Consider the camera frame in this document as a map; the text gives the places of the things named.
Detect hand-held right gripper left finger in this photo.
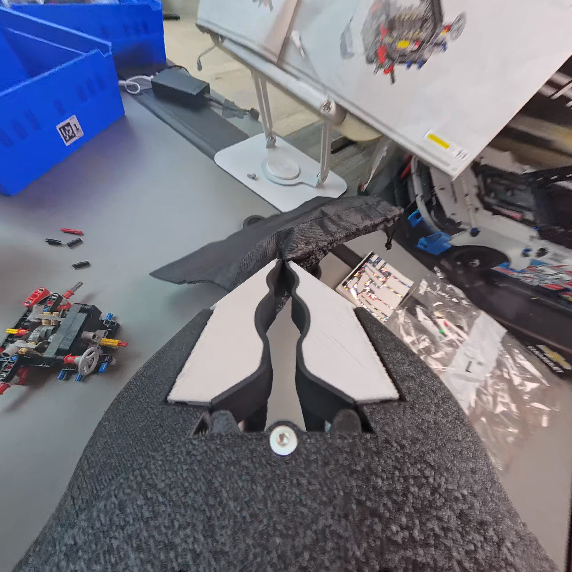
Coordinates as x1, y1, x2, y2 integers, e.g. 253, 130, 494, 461
167, 259, 284, 407

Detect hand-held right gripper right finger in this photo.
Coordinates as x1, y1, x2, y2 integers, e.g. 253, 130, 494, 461
286, 259, 400, 406

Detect black drawstring bag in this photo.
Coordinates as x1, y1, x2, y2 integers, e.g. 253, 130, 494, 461
150, 196, 404, 313

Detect toy brick engine chassis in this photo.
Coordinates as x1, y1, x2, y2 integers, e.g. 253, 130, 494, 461
0, 282, 129, 396

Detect blue plastic bin white tag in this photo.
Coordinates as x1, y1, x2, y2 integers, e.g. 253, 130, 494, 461
0, 7, 127, 197

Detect instruction booklet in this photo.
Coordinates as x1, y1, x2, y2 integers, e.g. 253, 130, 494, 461
197, 0, 572, 179

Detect sticker sheet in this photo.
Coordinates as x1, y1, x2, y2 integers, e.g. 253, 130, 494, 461
336, 251, 415, 321

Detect clear plastic bags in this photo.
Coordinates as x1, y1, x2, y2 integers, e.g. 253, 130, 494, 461
386, 273, 568, 474

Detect toy car box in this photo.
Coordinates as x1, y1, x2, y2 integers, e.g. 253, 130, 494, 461
366, 74, 572, 376

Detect white book stand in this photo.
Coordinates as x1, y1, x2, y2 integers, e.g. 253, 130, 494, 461
197, 22, 380, 213

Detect black power adapter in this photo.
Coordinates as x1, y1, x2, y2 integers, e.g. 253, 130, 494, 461
151, 67, 212, 105

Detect black adapter cable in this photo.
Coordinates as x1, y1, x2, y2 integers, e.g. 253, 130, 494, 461
208, 96, 260, 120

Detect white cable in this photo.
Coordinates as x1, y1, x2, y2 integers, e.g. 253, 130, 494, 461
118, 76, 155, 94

